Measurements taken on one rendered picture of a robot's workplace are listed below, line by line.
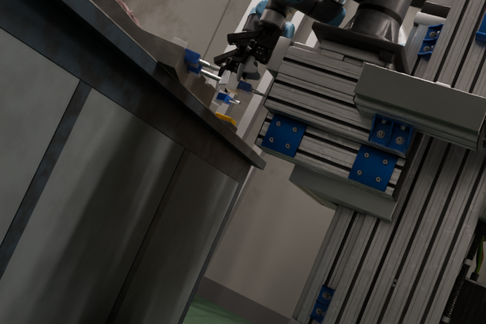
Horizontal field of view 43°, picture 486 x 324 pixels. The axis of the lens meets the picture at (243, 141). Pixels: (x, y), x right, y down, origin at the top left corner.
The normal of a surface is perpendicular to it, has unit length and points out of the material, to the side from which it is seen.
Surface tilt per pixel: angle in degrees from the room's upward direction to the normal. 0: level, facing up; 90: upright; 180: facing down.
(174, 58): 90
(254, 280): 90
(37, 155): 90
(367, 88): 90
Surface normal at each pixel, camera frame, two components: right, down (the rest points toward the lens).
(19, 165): 0.88, 0.35
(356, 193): -0.33, -0.26
